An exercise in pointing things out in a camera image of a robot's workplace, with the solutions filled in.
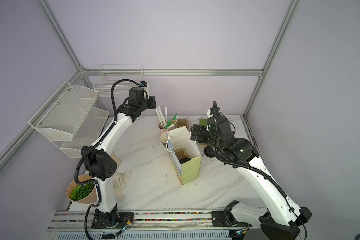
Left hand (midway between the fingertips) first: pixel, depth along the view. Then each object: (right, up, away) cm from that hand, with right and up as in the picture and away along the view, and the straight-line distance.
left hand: (153, 99), depth 86 cm
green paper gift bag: (+21, -42, -4) cm, 47 cm away
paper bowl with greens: (-31, -49, -15) cm, 59 cm away
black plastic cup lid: (+18, -34, -8) cm, 39 cm away
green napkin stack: (+33, -12, +27) cm, 44 cm away
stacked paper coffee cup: (+5, -23, +8) cm, 24 cm away
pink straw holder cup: (+2, -18, +15) cm, 23 cm away
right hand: (+24, -17, -21) cm, 36 cm away
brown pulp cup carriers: (+16, -12, +27) cm, 34 cm away
